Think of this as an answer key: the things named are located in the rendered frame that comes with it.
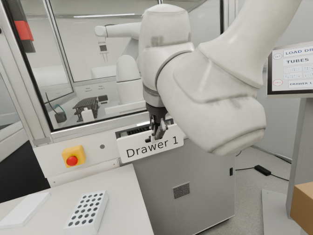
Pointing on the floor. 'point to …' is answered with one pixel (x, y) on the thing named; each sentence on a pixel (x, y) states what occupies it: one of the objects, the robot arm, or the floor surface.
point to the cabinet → (176, 187)
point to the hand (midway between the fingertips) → (155, 136)
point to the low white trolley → (55, 208)
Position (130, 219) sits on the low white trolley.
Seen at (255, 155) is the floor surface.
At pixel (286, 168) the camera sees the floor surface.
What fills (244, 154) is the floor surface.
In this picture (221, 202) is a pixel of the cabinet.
